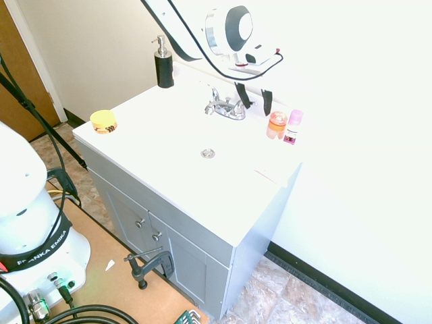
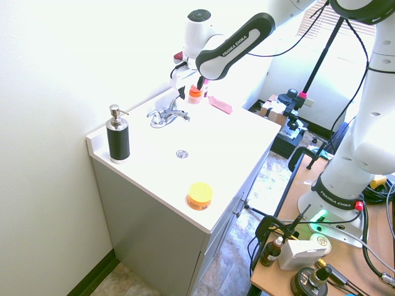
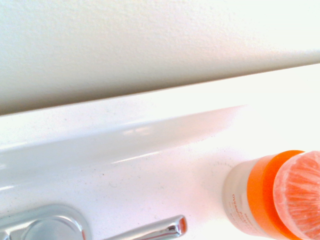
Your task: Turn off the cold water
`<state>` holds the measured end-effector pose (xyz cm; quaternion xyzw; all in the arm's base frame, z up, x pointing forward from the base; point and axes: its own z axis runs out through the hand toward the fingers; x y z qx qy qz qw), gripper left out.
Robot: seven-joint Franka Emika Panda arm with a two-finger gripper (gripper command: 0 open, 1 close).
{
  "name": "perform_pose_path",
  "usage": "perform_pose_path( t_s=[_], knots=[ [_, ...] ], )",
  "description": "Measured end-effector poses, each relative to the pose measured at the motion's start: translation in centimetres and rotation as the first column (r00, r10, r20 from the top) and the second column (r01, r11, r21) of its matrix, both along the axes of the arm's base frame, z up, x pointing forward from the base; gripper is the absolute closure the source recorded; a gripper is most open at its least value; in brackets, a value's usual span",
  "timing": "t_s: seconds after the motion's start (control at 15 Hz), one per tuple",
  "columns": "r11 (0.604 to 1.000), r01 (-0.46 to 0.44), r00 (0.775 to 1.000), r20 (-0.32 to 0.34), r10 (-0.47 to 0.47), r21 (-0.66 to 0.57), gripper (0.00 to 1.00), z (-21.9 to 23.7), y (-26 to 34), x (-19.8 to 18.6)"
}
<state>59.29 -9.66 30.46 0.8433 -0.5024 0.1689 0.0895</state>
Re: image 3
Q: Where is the white bottle with orange cap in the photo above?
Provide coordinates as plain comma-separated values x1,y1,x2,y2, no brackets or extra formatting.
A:
220,149,320,240

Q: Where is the white vanity sink top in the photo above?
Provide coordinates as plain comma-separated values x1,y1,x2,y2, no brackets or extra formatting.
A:
0,62,320,240

